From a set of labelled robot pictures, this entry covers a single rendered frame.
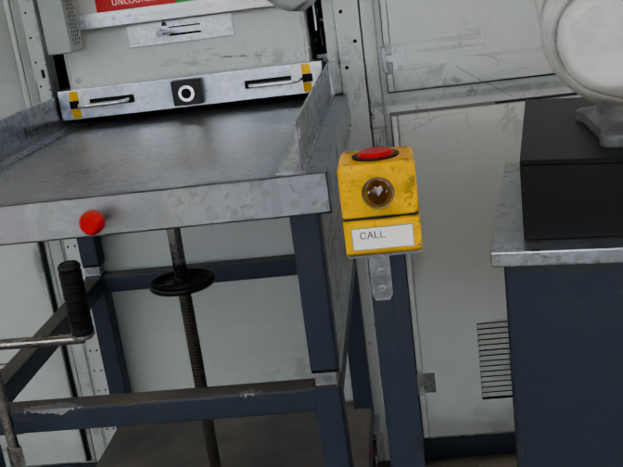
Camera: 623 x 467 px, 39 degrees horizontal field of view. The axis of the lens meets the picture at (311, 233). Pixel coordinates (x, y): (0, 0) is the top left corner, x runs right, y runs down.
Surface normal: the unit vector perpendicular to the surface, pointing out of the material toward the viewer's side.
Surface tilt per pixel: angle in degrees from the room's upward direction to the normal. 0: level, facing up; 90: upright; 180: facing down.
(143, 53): 90
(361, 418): 0
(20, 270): 90
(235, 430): 0
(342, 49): 90
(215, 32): 90
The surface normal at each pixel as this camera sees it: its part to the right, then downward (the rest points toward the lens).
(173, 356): -0.08, 0.29
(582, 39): -0.37, 0.42
